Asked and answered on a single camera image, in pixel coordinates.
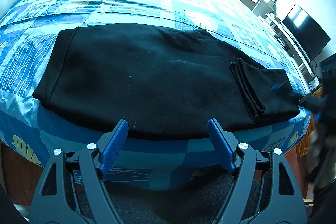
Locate black pants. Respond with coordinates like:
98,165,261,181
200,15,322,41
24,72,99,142
33,23,299,140

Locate white tv cabinet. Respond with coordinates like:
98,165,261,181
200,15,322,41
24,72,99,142
264,13,321,93

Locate black flat television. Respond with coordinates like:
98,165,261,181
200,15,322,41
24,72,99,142
282,4,330,61

